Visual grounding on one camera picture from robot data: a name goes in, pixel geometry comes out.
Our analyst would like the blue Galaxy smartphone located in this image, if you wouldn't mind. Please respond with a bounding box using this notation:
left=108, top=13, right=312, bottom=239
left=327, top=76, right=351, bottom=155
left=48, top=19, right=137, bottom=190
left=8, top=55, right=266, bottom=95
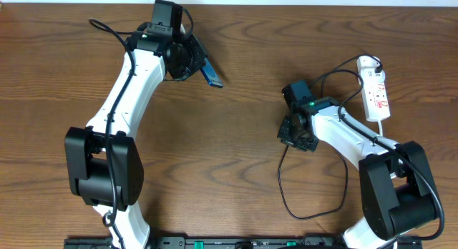
left=200, top=57, right=224, bottom=88

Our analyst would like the black USB charging cable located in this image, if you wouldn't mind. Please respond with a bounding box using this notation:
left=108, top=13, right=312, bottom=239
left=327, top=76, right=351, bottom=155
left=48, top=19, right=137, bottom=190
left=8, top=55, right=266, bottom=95
left=277, top=54, right=384, bottom=220

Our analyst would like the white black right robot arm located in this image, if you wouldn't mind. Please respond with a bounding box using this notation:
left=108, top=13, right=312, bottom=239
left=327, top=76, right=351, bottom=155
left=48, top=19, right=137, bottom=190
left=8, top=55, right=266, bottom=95
left=278, top=94, right=445, bottom=248

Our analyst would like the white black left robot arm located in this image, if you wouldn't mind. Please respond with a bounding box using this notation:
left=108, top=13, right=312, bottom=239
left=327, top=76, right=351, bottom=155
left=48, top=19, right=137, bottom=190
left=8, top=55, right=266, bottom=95
left=64, top=23, right=223, bottom=248

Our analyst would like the white USB charger plug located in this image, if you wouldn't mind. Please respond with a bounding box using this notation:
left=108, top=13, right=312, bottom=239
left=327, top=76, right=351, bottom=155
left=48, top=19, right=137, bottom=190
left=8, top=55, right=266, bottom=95
left=359, top=67, right=386, bottom=85

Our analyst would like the white power strip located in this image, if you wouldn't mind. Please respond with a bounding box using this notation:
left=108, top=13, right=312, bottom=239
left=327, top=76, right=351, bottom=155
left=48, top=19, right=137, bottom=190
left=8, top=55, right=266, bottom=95
left=356, top=56, right=391, bottom=122

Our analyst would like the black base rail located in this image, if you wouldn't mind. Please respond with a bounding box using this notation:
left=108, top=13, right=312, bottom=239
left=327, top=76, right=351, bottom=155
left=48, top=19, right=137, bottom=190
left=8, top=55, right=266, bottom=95
left=63, top=235, right=423, bottom=249

